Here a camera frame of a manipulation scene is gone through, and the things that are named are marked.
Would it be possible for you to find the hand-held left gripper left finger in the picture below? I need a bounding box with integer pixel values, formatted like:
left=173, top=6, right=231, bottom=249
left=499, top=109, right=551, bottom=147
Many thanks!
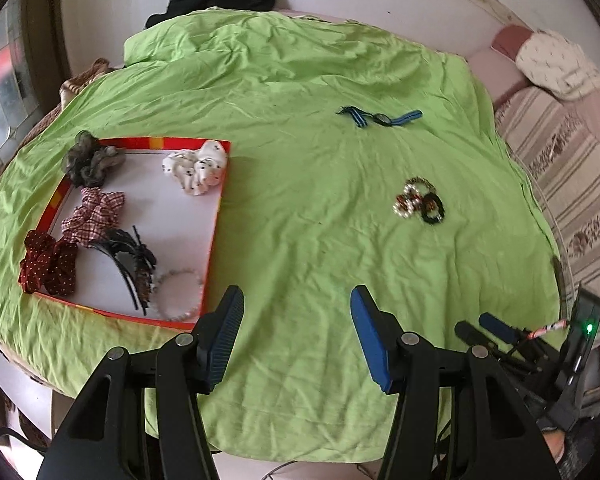
left=36, top=285, right=245, bottom=480

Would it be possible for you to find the red polka dot scrunchie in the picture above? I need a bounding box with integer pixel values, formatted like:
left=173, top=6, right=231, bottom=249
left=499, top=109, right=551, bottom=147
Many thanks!
left=19, top=230, right=80, bottom=297

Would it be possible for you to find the striped floral sofa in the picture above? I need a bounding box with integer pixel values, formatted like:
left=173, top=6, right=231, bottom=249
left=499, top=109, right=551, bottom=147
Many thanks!
left=495, top=85, right=600, bottom=346

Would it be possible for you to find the red white bead bracelet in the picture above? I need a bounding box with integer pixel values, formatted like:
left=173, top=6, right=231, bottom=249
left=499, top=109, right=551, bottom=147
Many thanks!
left=392, top=194, right=426, bottom=220

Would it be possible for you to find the red white striped cord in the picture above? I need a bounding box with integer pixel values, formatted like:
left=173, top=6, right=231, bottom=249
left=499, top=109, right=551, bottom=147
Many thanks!
left=529, top=319, right=569, bottom=338

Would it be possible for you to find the glass door panel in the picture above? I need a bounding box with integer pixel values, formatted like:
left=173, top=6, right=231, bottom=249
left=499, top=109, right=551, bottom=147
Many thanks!
left=0, top=0, right=56, bottom=161

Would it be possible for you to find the red shallow box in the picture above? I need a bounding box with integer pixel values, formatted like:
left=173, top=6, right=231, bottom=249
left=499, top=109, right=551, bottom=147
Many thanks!
left=19, top=136, right=232, bottom=331

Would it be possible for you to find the red plaid scrunchie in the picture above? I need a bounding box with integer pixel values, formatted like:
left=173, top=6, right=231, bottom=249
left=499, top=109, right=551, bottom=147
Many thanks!
left=60, top=187, right=127, bottom=248

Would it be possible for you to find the pink cushion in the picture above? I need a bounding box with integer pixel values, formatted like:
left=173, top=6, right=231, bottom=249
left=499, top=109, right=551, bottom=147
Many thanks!
left=467, top=25, right=533, bottom=106

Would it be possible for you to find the white patterned pillow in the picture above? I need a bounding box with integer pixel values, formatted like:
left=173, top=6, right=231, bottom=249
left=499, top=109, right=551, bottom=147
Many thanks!
left=515, top=29, right=600, bottom=101

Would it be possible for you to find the white black-dotted scrunchie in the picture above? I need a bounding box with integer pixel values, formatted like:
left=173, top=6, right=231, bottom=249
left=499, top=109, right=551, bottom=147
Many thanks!
left=162, top=141, right=229, bottom=197

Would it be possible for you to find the green bed sheet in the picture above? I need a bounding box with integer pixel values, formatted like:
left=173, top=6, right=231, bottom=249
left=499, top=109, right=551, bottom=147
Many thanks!
left=0, top=7, right=563, bottom=463

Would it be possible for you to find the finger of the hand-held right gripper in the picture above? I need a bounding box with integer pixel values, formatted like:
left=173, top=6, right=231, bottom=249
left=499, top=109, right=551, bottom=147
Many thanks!
left=454, top=321, right=501, bottom=358
left=480, top=312, right=519, bottom=344

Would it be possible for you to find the black patterned hair tie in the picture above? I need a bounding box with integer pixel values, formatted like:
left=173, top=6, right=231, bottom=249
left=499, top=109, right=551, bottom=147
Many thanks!
left=420, top=191, right=447, bottom=226

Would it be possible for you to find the black hair claw clip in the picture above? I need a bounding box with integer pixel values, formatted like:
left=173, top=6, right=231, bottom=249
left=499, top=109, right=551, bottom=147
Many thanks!
left=91, top=225, right=158, bottom=317

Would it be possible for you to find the blue striped strap watch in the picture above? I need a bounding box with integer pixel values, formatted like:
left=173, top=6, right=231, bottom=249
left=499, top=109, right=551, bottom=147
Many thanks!
left=336, top=105, right=423, bottom=129

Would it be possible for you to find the black cable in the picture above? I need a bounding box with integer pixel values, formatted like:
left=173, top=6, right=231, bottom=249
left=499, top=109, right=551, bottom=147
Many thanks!
left=0, top=425, right=51, bottom=456

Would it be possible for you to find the white pearl bracelet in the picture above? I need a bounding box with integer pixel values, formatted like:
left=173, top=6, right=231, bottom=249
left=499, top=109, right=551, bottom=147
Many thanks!
left=152, top=269, right=203, bottom=322

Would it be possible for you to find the green white bead bracelet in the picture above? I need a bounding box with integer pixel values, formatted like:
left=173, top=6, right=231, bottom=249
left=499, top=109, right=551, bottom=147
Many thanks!
left=404, top=176, right=433, bottom=198

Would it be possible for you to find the brown knitted cloth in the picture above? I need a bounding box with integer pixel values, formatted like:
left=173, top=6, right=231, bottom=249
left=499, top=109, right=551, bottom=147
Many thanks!
left=59, top=57, right=126, bottom=106

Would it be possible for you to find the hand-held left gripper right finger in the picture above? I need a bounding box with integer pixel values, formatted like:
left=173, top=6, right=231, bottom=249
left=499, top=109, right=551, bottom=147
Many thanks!
left=350, top=285, right=561, bottom=480

